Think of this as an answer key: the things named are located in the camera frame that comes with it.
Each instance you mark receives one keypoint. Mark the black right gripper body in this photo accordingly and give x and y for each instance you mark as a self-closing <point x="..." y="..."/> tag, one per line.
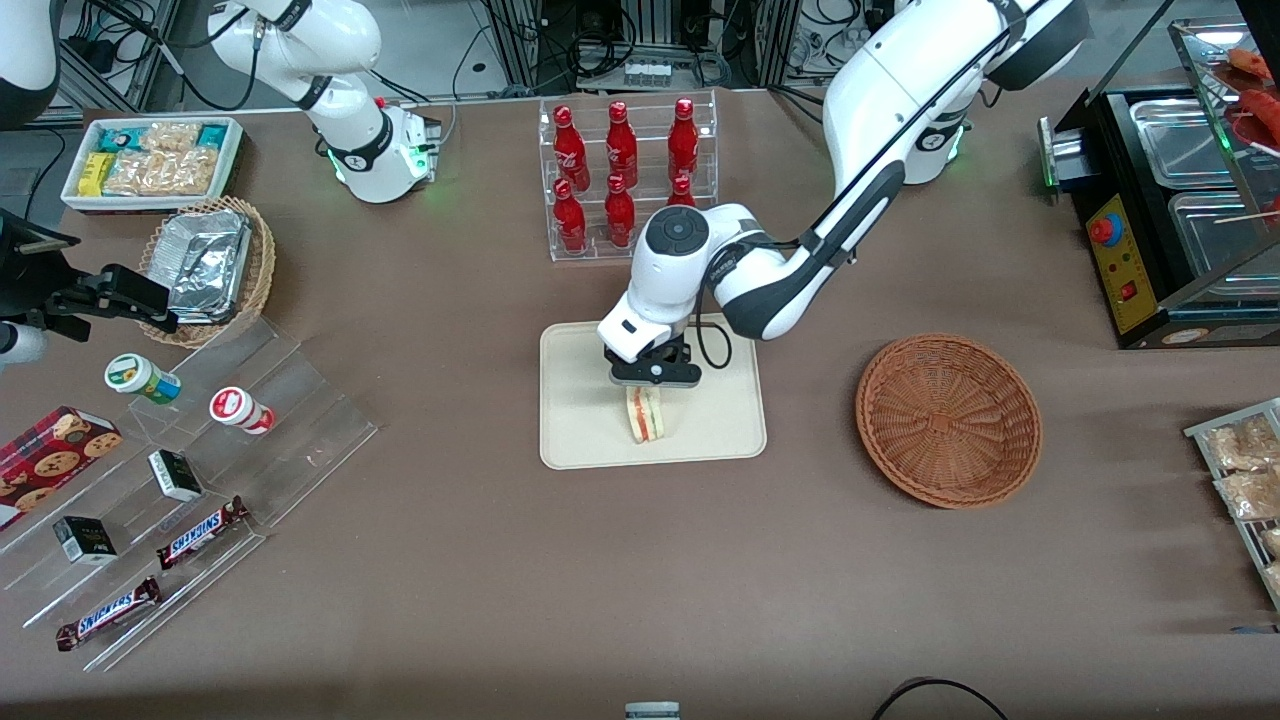
<point x="32" y="284"/>

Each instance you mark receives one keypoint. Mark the triangular sandwich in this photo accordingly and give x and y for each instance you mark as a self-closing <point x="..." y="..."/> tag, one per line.
<point x="645" y="415"/>

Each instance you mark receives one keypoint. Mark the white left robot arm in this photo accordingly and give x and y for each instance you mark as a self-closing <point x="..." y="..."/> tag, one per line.
<point x="880" y="90"/>

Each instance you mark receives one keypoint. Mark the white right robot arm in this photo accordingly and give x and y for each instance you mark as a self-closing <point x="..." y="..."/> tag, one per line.
<point x="340" y="40"/>

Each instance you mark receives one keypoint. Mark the aluminium foil tray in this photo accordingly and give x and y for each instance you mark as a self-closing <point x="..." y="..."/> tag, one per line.
<point x="195" y="228"/>

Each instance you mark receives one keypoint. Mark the beige rectangular tray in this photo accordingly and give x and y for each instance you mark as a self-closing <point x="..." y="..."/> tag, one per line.
<point x="720" y="420"/>

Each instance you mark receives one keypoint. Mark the light wicker basket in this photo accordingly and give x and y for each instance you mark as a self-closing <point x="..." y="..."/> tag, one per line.
<point x="260" y="270"/>

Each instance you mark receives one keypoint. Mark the brown empty wicker basket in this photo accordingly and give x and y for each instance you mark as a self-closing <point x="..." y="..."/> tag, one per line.
<point x="950" y="420"/>

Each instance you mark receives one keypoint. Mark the green sunflower lidded jar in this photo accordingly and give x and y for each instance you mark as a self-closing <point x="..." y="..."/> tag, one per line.
<point x="135" y="375"/>

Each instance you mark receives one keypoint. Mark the white snack bin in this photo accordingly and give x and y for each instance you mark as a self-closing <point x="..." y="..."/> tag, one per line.
<point x="150" y="205"/>

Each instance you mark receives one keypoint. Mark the clear cracker bag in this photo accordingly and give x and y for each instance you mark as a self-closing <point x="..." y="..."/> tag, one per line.
<point x="190" y="170"/>
<point x="170" y="136"/>
<point x="135" y="172"/>

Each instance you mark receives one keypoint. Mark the red cola bottle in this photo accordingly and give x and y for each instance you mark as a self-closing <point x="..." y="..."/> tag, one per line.
<point x="619" y="212"/>
<point x="570" y="150"/>
<point x="683" y="140"/>
<point x="681" y="192"/>
<point x="621" y="145"/>
<point x="570" y="222"/>

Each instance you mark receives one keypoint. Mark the yellow snack packet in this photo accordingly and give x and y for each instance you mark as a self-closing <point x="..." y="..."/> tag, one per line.
<point x="95" y="173"/>

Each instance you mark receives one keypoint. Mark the red plaid cookie box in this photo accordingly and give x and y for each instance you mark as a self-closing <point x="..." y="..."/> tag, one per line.
<point x="50" y="460"/>

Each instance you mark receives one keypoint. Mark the red lidded white jar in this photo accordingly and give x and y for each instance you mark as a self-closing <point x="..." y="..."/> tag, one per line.
<point x="235" y="407"/>

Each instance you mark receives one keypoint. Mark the teal snack packet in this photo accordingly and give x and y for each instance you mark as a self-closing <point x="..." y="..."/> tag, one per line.
<point x="212" y="134"/>
<point x="118" y="139"/>

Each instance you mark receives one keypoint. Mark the small black carton box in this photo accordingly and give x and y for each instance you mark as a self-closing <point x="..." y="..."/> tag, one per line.
<point x="85" y="540"/>
<point x="175" y="476"/>

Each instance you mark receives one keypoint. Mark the clear acrylic bottle rack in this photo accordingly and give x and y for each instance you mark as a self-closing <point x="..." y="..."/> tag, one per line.
<point x="650" y="150"/>

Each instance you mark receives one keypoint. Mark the clear acrylic step shelf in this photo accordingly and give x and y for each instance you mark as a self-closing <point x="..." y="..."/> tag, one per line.
<point x="300" y="420"/>

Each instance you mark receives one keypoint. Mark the Snickers chocolate bar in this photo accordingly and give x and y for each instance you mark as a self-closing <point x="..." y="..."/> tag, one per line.
<point x="108" y="612"/>
<point x="200" y="533"/>

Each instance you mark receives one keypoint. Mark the white power strip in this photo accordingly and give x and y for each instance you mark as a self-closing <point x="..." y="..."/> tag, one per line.
<point x="648" y="72"/>

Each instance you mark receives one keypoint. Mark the small grey device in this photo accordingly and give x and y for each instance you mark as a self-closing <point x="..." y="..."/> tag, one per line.
<point x="652" y="712"/>

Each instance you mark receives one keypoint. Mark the red round knob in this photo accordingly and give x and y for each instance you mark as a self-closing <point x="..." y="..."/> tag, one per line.
<point x="1105" y="230"/>

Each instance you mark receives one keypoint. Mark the black food warmer machine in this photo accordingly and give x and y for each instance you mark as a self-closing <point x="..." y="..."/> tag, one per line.
<point x="1130" y="280"/>

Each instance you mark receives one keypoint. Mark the stainless steel pan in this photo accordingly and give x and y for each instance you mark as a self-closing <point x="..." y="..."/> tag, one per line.
<point x="1220" y="240"/>
<point x="1180" y="140"/>

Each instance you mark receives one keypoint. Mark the clear nut snack bag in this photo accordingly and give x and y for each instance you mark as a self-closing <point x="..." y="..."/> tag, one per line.
<point x="1274" y="580"/>
<point x="1272" y="542"/>
<point x="1250" y="495"/>
<point x="1240" y="445"/>

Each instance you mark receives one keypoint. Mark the red sausage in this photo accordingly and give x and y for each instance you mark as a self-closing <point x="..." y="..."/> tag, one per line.
<point x="1250" y="62"/>
<point x="1262" y="115"/>

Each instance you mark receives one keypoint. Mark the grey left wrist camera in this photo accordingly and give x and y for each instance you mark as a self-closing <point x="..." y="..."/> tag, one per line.
<point x="660" y="377"/>

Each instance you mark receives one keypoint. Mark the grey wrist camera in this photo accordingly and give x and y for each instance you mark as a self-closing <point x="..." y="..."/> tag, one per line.
<point x="18" y="345"/>
<point x="660" y="377"/>

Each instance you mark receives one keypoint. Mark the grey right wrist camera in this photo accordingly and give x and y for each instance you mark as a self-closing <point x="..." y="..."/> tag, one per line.
<point x="18" y="345"/>

